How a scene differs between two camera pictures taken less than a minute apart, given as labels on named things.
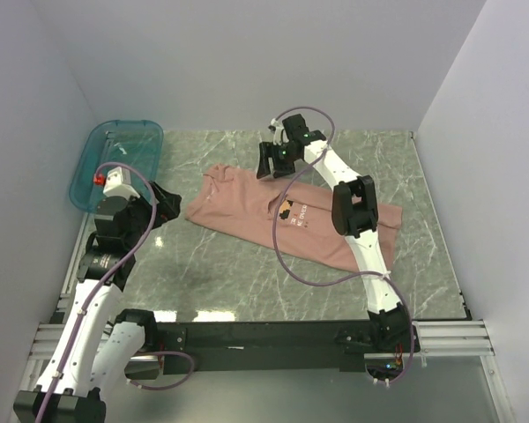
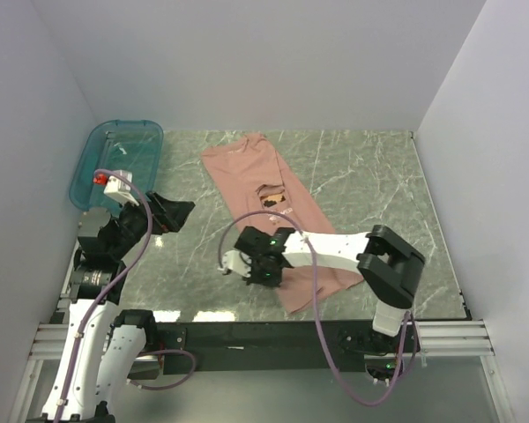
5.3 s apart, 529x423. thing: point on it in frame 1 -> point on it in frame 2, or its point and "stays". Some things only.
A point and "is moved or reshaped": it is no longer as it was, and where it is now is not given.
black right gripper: (268, 151) -> (274, 281)
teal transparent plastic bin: (137, 142) stays
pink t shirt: (243, 206) is moved or reshaped
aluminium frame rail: (434, 340) stays
